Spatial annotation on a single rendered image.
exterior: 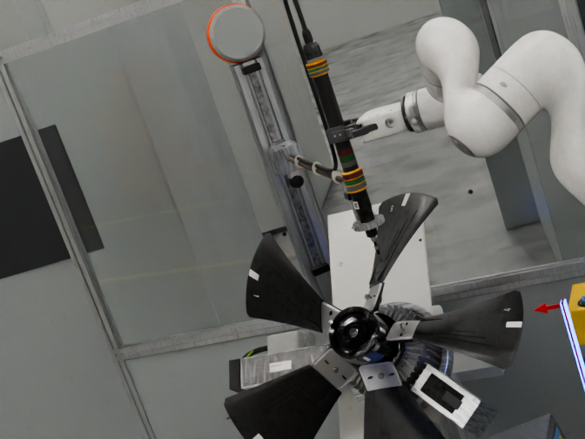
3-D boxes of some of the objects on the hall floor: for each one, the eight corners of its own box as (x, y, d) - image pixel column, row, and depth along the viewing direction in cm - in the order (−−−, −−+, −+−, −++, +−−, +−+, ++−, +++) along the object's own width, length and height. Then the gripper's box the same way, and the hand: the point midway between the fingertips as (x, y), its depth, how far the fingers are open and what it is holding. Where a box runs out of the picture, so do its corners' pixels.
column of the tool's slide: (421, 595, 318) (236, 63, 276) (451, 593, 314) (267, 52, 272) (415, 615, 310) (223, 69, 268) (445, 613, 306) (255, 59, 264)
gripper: (417, 85, 205) (337, 107, 212) (399, 104, 190) (313, 127, 198) (427, 119, 207) (348, 139, 214) (410, 140, 192) (325, 162, 199)
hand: (339, 131), depth 205 cm, fingers open, 4 cm apart
